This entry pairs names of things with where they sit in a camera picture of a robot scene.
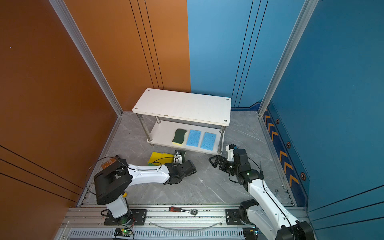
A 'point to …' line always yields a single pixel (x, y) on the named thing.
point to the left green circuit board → (122, 232)
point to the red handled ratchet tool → (193, 211)
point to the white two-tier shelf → (186, 111)
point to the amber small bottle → (109, 162)
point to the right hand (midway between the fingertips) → (214, 162)
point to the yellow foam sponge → (159, 158)
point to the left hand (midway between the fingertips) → (183, 166)
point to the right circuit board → (251, 233)
